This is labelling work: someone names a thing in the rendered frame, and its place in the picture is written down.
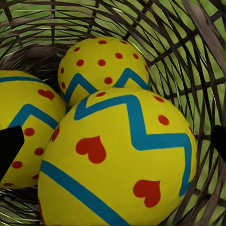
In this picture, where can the easter egg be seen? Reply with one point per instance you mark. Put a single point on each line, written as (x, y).
(27, 101)
(123, 156)
(99, 63)

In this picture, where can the wicker basket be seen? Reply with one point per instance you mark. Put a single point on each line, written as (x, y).
(211, 38)

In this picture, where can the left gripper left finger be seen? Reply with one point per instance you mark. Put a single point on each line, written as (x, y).
(11, 141)

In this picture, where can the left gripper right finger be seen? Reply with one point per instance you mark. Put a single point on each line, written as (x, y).
(218, 139)

